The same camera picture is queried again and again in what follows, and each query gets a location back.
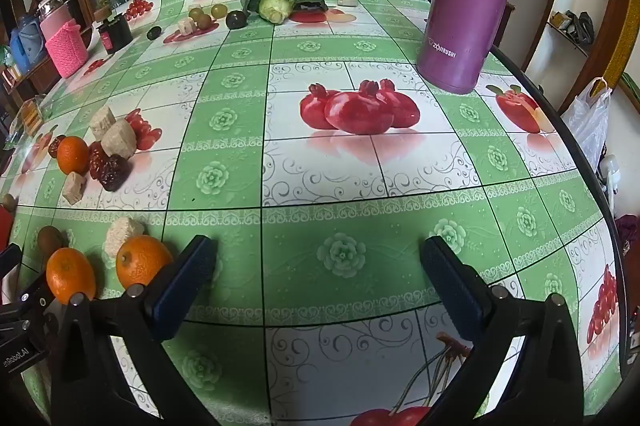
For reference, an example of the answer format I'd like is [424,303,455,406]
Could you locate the blue plastic jug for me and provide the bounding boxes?
[9,16,46,74]

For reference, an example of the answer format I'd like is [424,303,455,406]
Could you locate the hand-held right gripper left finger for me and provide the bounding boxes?
[50,235,219,426]

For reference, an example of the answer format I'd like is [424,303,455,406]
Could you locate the dark shoes on shelf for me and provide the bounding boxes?
[550,10,596,44]

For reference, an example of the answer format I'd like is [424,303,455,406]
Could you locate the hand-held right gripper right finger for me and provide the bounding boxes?
[419,235,603,426]

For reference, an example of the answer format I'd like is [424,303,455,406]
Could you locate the round white cake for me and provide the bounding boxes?
[102,216,146,259]

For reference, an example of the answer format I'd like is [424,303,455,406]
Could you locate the dark wooden sideboard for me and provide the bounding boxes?
[0,51,63,107]

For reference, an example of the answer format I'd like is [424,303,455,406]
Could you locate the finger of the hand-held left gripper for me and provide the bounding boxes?
[0,243,24,278]
[15,277,52,322]

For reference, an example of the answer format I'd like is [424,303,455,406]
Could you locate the purple thermos bottle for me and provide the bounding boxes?
[416,0,527,96]

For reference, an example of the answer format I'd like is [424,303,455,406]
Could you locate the round beige cake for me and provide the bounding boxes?
[101,118,138,161]

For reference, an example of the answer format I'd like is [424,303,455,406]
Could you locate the clear pack of orange crackers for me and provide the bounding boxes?
[12,98,51,137]

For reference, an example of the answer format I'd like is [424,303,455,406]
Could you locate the bottle with pink knitted sleeve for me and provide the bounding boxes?
[37,0,91,79]

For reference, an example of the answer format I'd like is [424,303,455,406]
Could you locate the green fruit print tablecloth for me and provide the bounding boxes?
[0,0,626,426]

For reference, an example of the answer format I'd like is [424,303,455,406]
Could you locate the orange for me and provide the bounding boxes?
[45,247,97,306]
[115,234,175,289]
[56,135,91,176]

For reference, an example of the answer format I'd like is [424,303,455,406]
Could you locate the white plastic bag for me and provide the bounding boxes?
[562,77,613,172]

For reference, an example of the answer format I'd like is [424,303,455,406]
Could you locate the black jar with red label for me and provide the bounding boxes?
[97,12,133,55]

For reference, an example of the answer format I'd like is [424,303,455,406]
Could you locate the tall white cake piece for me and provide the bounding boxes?
[89,106,118,141]

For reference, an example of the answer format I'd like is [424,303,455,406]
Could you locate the small beige cake piece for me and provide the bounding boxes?
[61,171,88,206]

